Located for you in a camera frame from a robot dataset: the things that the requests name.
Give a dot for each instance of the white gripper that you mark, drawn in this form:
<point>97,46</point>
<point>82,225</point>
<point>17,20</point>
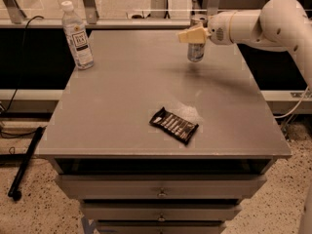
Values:
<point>218,28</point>

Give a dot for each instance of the silver blue redbull can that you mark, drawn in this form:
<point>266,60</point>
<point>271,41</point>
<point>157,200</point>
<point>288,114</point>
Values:
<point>196,51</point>

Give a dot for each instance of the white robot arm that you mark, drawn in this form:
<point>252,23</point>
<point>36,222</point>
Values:
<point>283,205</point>

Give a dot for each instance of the black rxbar chocolate wrapper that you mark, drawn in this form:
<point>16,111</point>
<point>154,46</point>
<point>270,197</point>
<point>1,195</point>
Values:
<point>175,126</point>

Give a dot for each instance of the clear plastic water bottle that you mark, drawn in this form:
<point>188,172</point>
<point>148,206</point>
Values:
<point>76,37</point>

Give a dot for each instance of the grey drawer cabinet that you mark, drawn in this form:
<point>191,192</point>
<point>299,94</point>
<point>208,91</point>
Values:
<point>149,142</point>

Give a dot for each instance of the top grey drawer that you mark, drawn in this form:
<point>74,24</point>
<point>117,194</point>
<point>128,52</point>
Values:
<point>145,187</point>

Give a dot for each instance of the grey drawer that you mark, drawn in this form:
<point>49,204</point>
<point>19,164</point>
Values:
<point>159,228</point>
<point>145,187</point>
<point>160,211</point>

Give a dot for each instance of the middle grey drawer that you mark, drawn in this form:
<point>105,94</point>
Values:
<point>160,211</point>

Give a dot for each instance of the bottom grey drawer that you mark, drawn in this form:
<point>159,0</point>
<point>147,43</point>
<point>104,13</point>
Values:
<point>159,228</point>

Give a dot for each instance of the black rod on floor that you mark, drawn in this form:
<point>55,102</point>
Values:
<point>14,191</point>

